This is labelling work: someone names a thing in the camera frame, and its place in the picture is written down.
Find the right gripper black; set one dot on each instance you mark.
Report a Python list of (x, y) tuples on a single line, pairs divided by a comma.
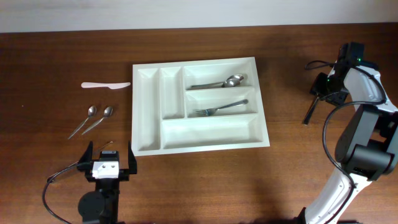
[(317, 87)]

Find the white plastic cutlery tray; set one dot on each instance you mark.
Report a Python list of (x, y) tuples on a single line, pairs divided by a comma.
[(163, 119)]

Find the thin metal utensil near gripper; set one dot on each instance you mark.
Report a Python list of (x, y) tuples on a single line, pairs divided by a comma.
[(95, 153)]

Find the metal tablespoon crosswise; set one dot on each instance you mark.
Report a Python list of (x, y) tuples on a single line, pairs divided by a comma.
[(226, 84)]

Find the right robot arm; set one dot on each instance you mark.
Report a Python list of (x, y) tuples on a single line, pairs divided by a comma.
[(367, 148)]

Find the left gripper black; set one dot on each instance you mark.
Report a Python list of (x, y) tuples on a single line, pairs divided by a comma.
[(85, 163)]

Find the small metal teaspoon left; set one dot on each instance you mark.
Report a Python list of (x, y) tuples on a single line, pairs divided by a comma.
[(91, 112)]

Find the pale pink plastic knife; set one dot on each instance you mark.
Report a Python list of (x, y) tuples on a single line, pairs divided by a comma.
[(112, 86)]

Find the small metal teaspoon right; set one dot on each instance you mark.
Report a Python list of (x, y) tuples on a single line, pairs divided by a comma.
[(107, 113)]

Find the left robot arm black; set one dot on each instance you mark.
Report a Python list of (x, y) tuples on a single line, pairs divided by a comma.
[(101, 205)]

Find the metal tablespoon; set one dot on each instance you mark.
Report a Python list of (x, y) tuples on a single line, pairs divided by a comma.
[(239, 77)]

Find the small metal teaspoon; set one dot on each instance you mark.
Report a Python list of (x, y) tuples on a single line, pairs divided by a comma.
[(107, 113), (91, 112)]

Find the metal fork with blue sheen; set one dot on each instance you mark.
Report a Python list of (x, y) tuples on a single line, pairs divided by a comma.
[(212, 111)]

